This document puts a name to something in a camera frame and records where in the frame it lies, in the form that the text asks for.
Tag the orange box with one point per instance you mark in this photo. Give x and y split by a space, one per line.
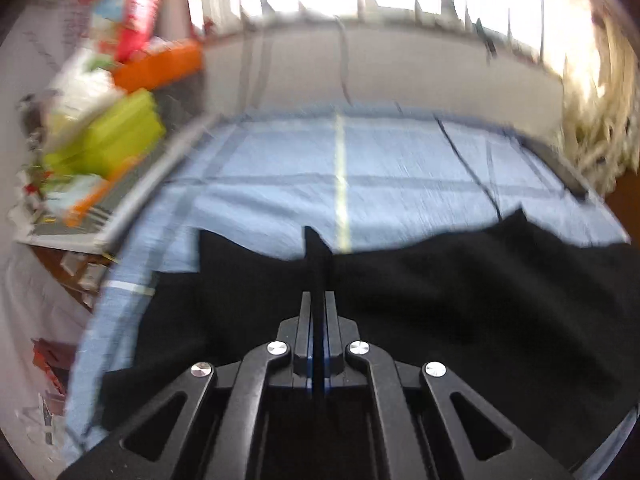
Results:
160 67

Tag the black phone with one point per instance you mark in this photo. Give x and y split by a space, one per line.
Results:
555 170

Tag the red bag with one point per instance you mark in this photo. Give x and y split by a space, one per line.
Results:
50 360

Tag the red box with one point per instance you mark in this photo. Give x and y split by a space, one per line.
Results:
145 0

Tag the blue plaid blanket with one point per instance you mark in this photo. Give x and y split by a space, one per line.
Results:
400 160

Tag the colourful picture box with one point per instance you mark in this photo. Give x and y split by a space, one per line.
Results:
107 10

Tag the green box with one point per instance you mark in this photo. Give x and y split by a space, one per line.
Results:
115 130

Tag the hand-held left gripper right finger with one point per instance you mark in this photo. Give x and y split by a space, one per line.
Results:
331 340

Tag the black pants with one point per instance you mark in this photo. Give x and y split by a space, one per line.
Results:
450 310

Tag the floral cream curtain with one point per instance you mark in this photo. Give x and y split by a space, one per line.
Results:
595 125

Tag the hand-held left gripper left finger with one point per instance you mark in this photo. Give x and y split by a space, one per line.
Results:
305 340

